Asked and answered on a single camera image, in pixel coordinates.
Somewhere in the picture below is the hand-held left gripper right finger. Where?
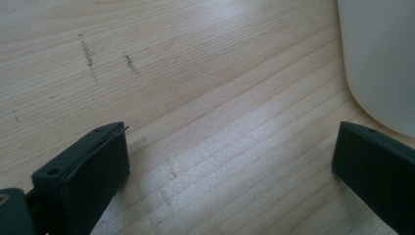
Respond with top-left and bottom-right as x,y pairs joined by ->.
332,120 -> 415,235

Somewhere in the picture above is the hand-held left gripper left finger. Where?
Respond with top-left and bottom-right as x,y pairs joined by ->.
31,121 -> 130,235

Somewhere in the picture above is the white plastic bin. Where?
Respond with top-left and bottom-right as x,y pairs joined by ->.
337,0 -> 415,139

